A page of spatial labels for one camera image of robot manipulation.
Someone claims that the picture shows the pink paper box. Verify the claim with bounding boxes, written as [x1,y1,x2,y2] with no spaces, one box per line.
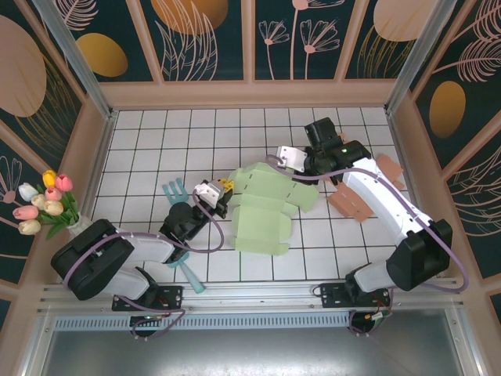
[326,131,406,222]

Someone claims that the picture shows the aluminium mounting rail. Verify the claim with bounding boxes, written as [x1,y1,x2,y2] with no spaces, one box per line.
[37,277,467,314]

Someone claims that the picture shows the green paper box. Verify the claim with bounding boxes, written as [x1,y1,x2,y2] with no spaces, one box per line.
[229,162,320,259]

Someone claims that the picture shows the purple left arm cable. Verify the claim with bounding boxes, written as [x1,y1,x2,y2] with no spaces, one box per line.
[64,191,226,342]

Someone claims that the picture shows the teal toy garden fork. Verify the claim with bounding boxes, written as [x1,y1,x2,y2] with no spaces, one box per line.
[163,178,189,208]

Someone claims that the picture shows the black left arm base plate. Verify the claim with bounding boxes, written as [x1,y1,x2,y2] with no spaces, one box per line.
[112,284,185,313]

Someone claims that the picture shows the artificial tulip bouquet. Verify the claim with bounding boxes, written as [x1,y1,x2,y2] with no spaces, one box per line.
[13,169,81,242]

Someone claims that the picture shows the white vase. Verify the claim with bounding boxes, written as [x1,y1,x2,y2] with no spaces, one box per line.
[68,213,95,237]

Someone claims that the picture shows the aluminium frame post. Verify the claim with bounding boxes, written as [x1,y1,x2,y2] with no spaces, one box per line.
[33,0,118,121]
[384,0,459,115]

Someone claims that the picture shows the teal toy shovel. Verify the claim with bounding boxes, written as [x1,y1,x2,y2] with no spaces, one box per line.
[166,250,207,295]

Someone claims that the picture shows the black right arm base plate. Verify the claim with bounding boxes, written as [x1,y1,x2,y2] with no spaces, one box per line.
[319,281,392,310]

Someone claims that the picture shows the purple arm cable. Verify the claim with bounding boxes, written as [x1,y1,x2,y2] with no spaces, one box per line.
[64,191,226,342]
[265,154,470,338]

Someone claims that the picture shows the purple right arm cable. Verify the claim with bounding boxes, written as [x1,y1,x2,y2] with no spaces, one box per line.
[265,154,470,338]

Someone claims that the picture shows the slotted grey cable duct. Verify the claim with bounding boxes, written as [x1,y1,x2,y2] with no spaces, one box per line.
[52,311,353,331]

